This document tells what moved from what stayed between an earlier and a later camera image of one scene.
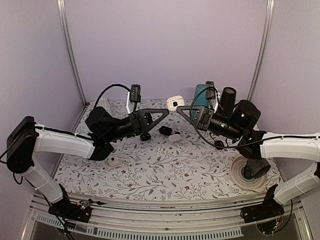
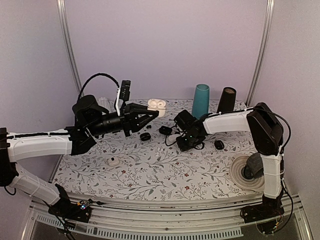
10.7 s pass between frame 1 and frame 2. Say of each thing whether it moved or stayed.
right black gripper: moved
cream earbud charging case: moved
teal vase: stayed
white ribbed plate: stayed
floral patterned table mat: stayed
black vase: stayed
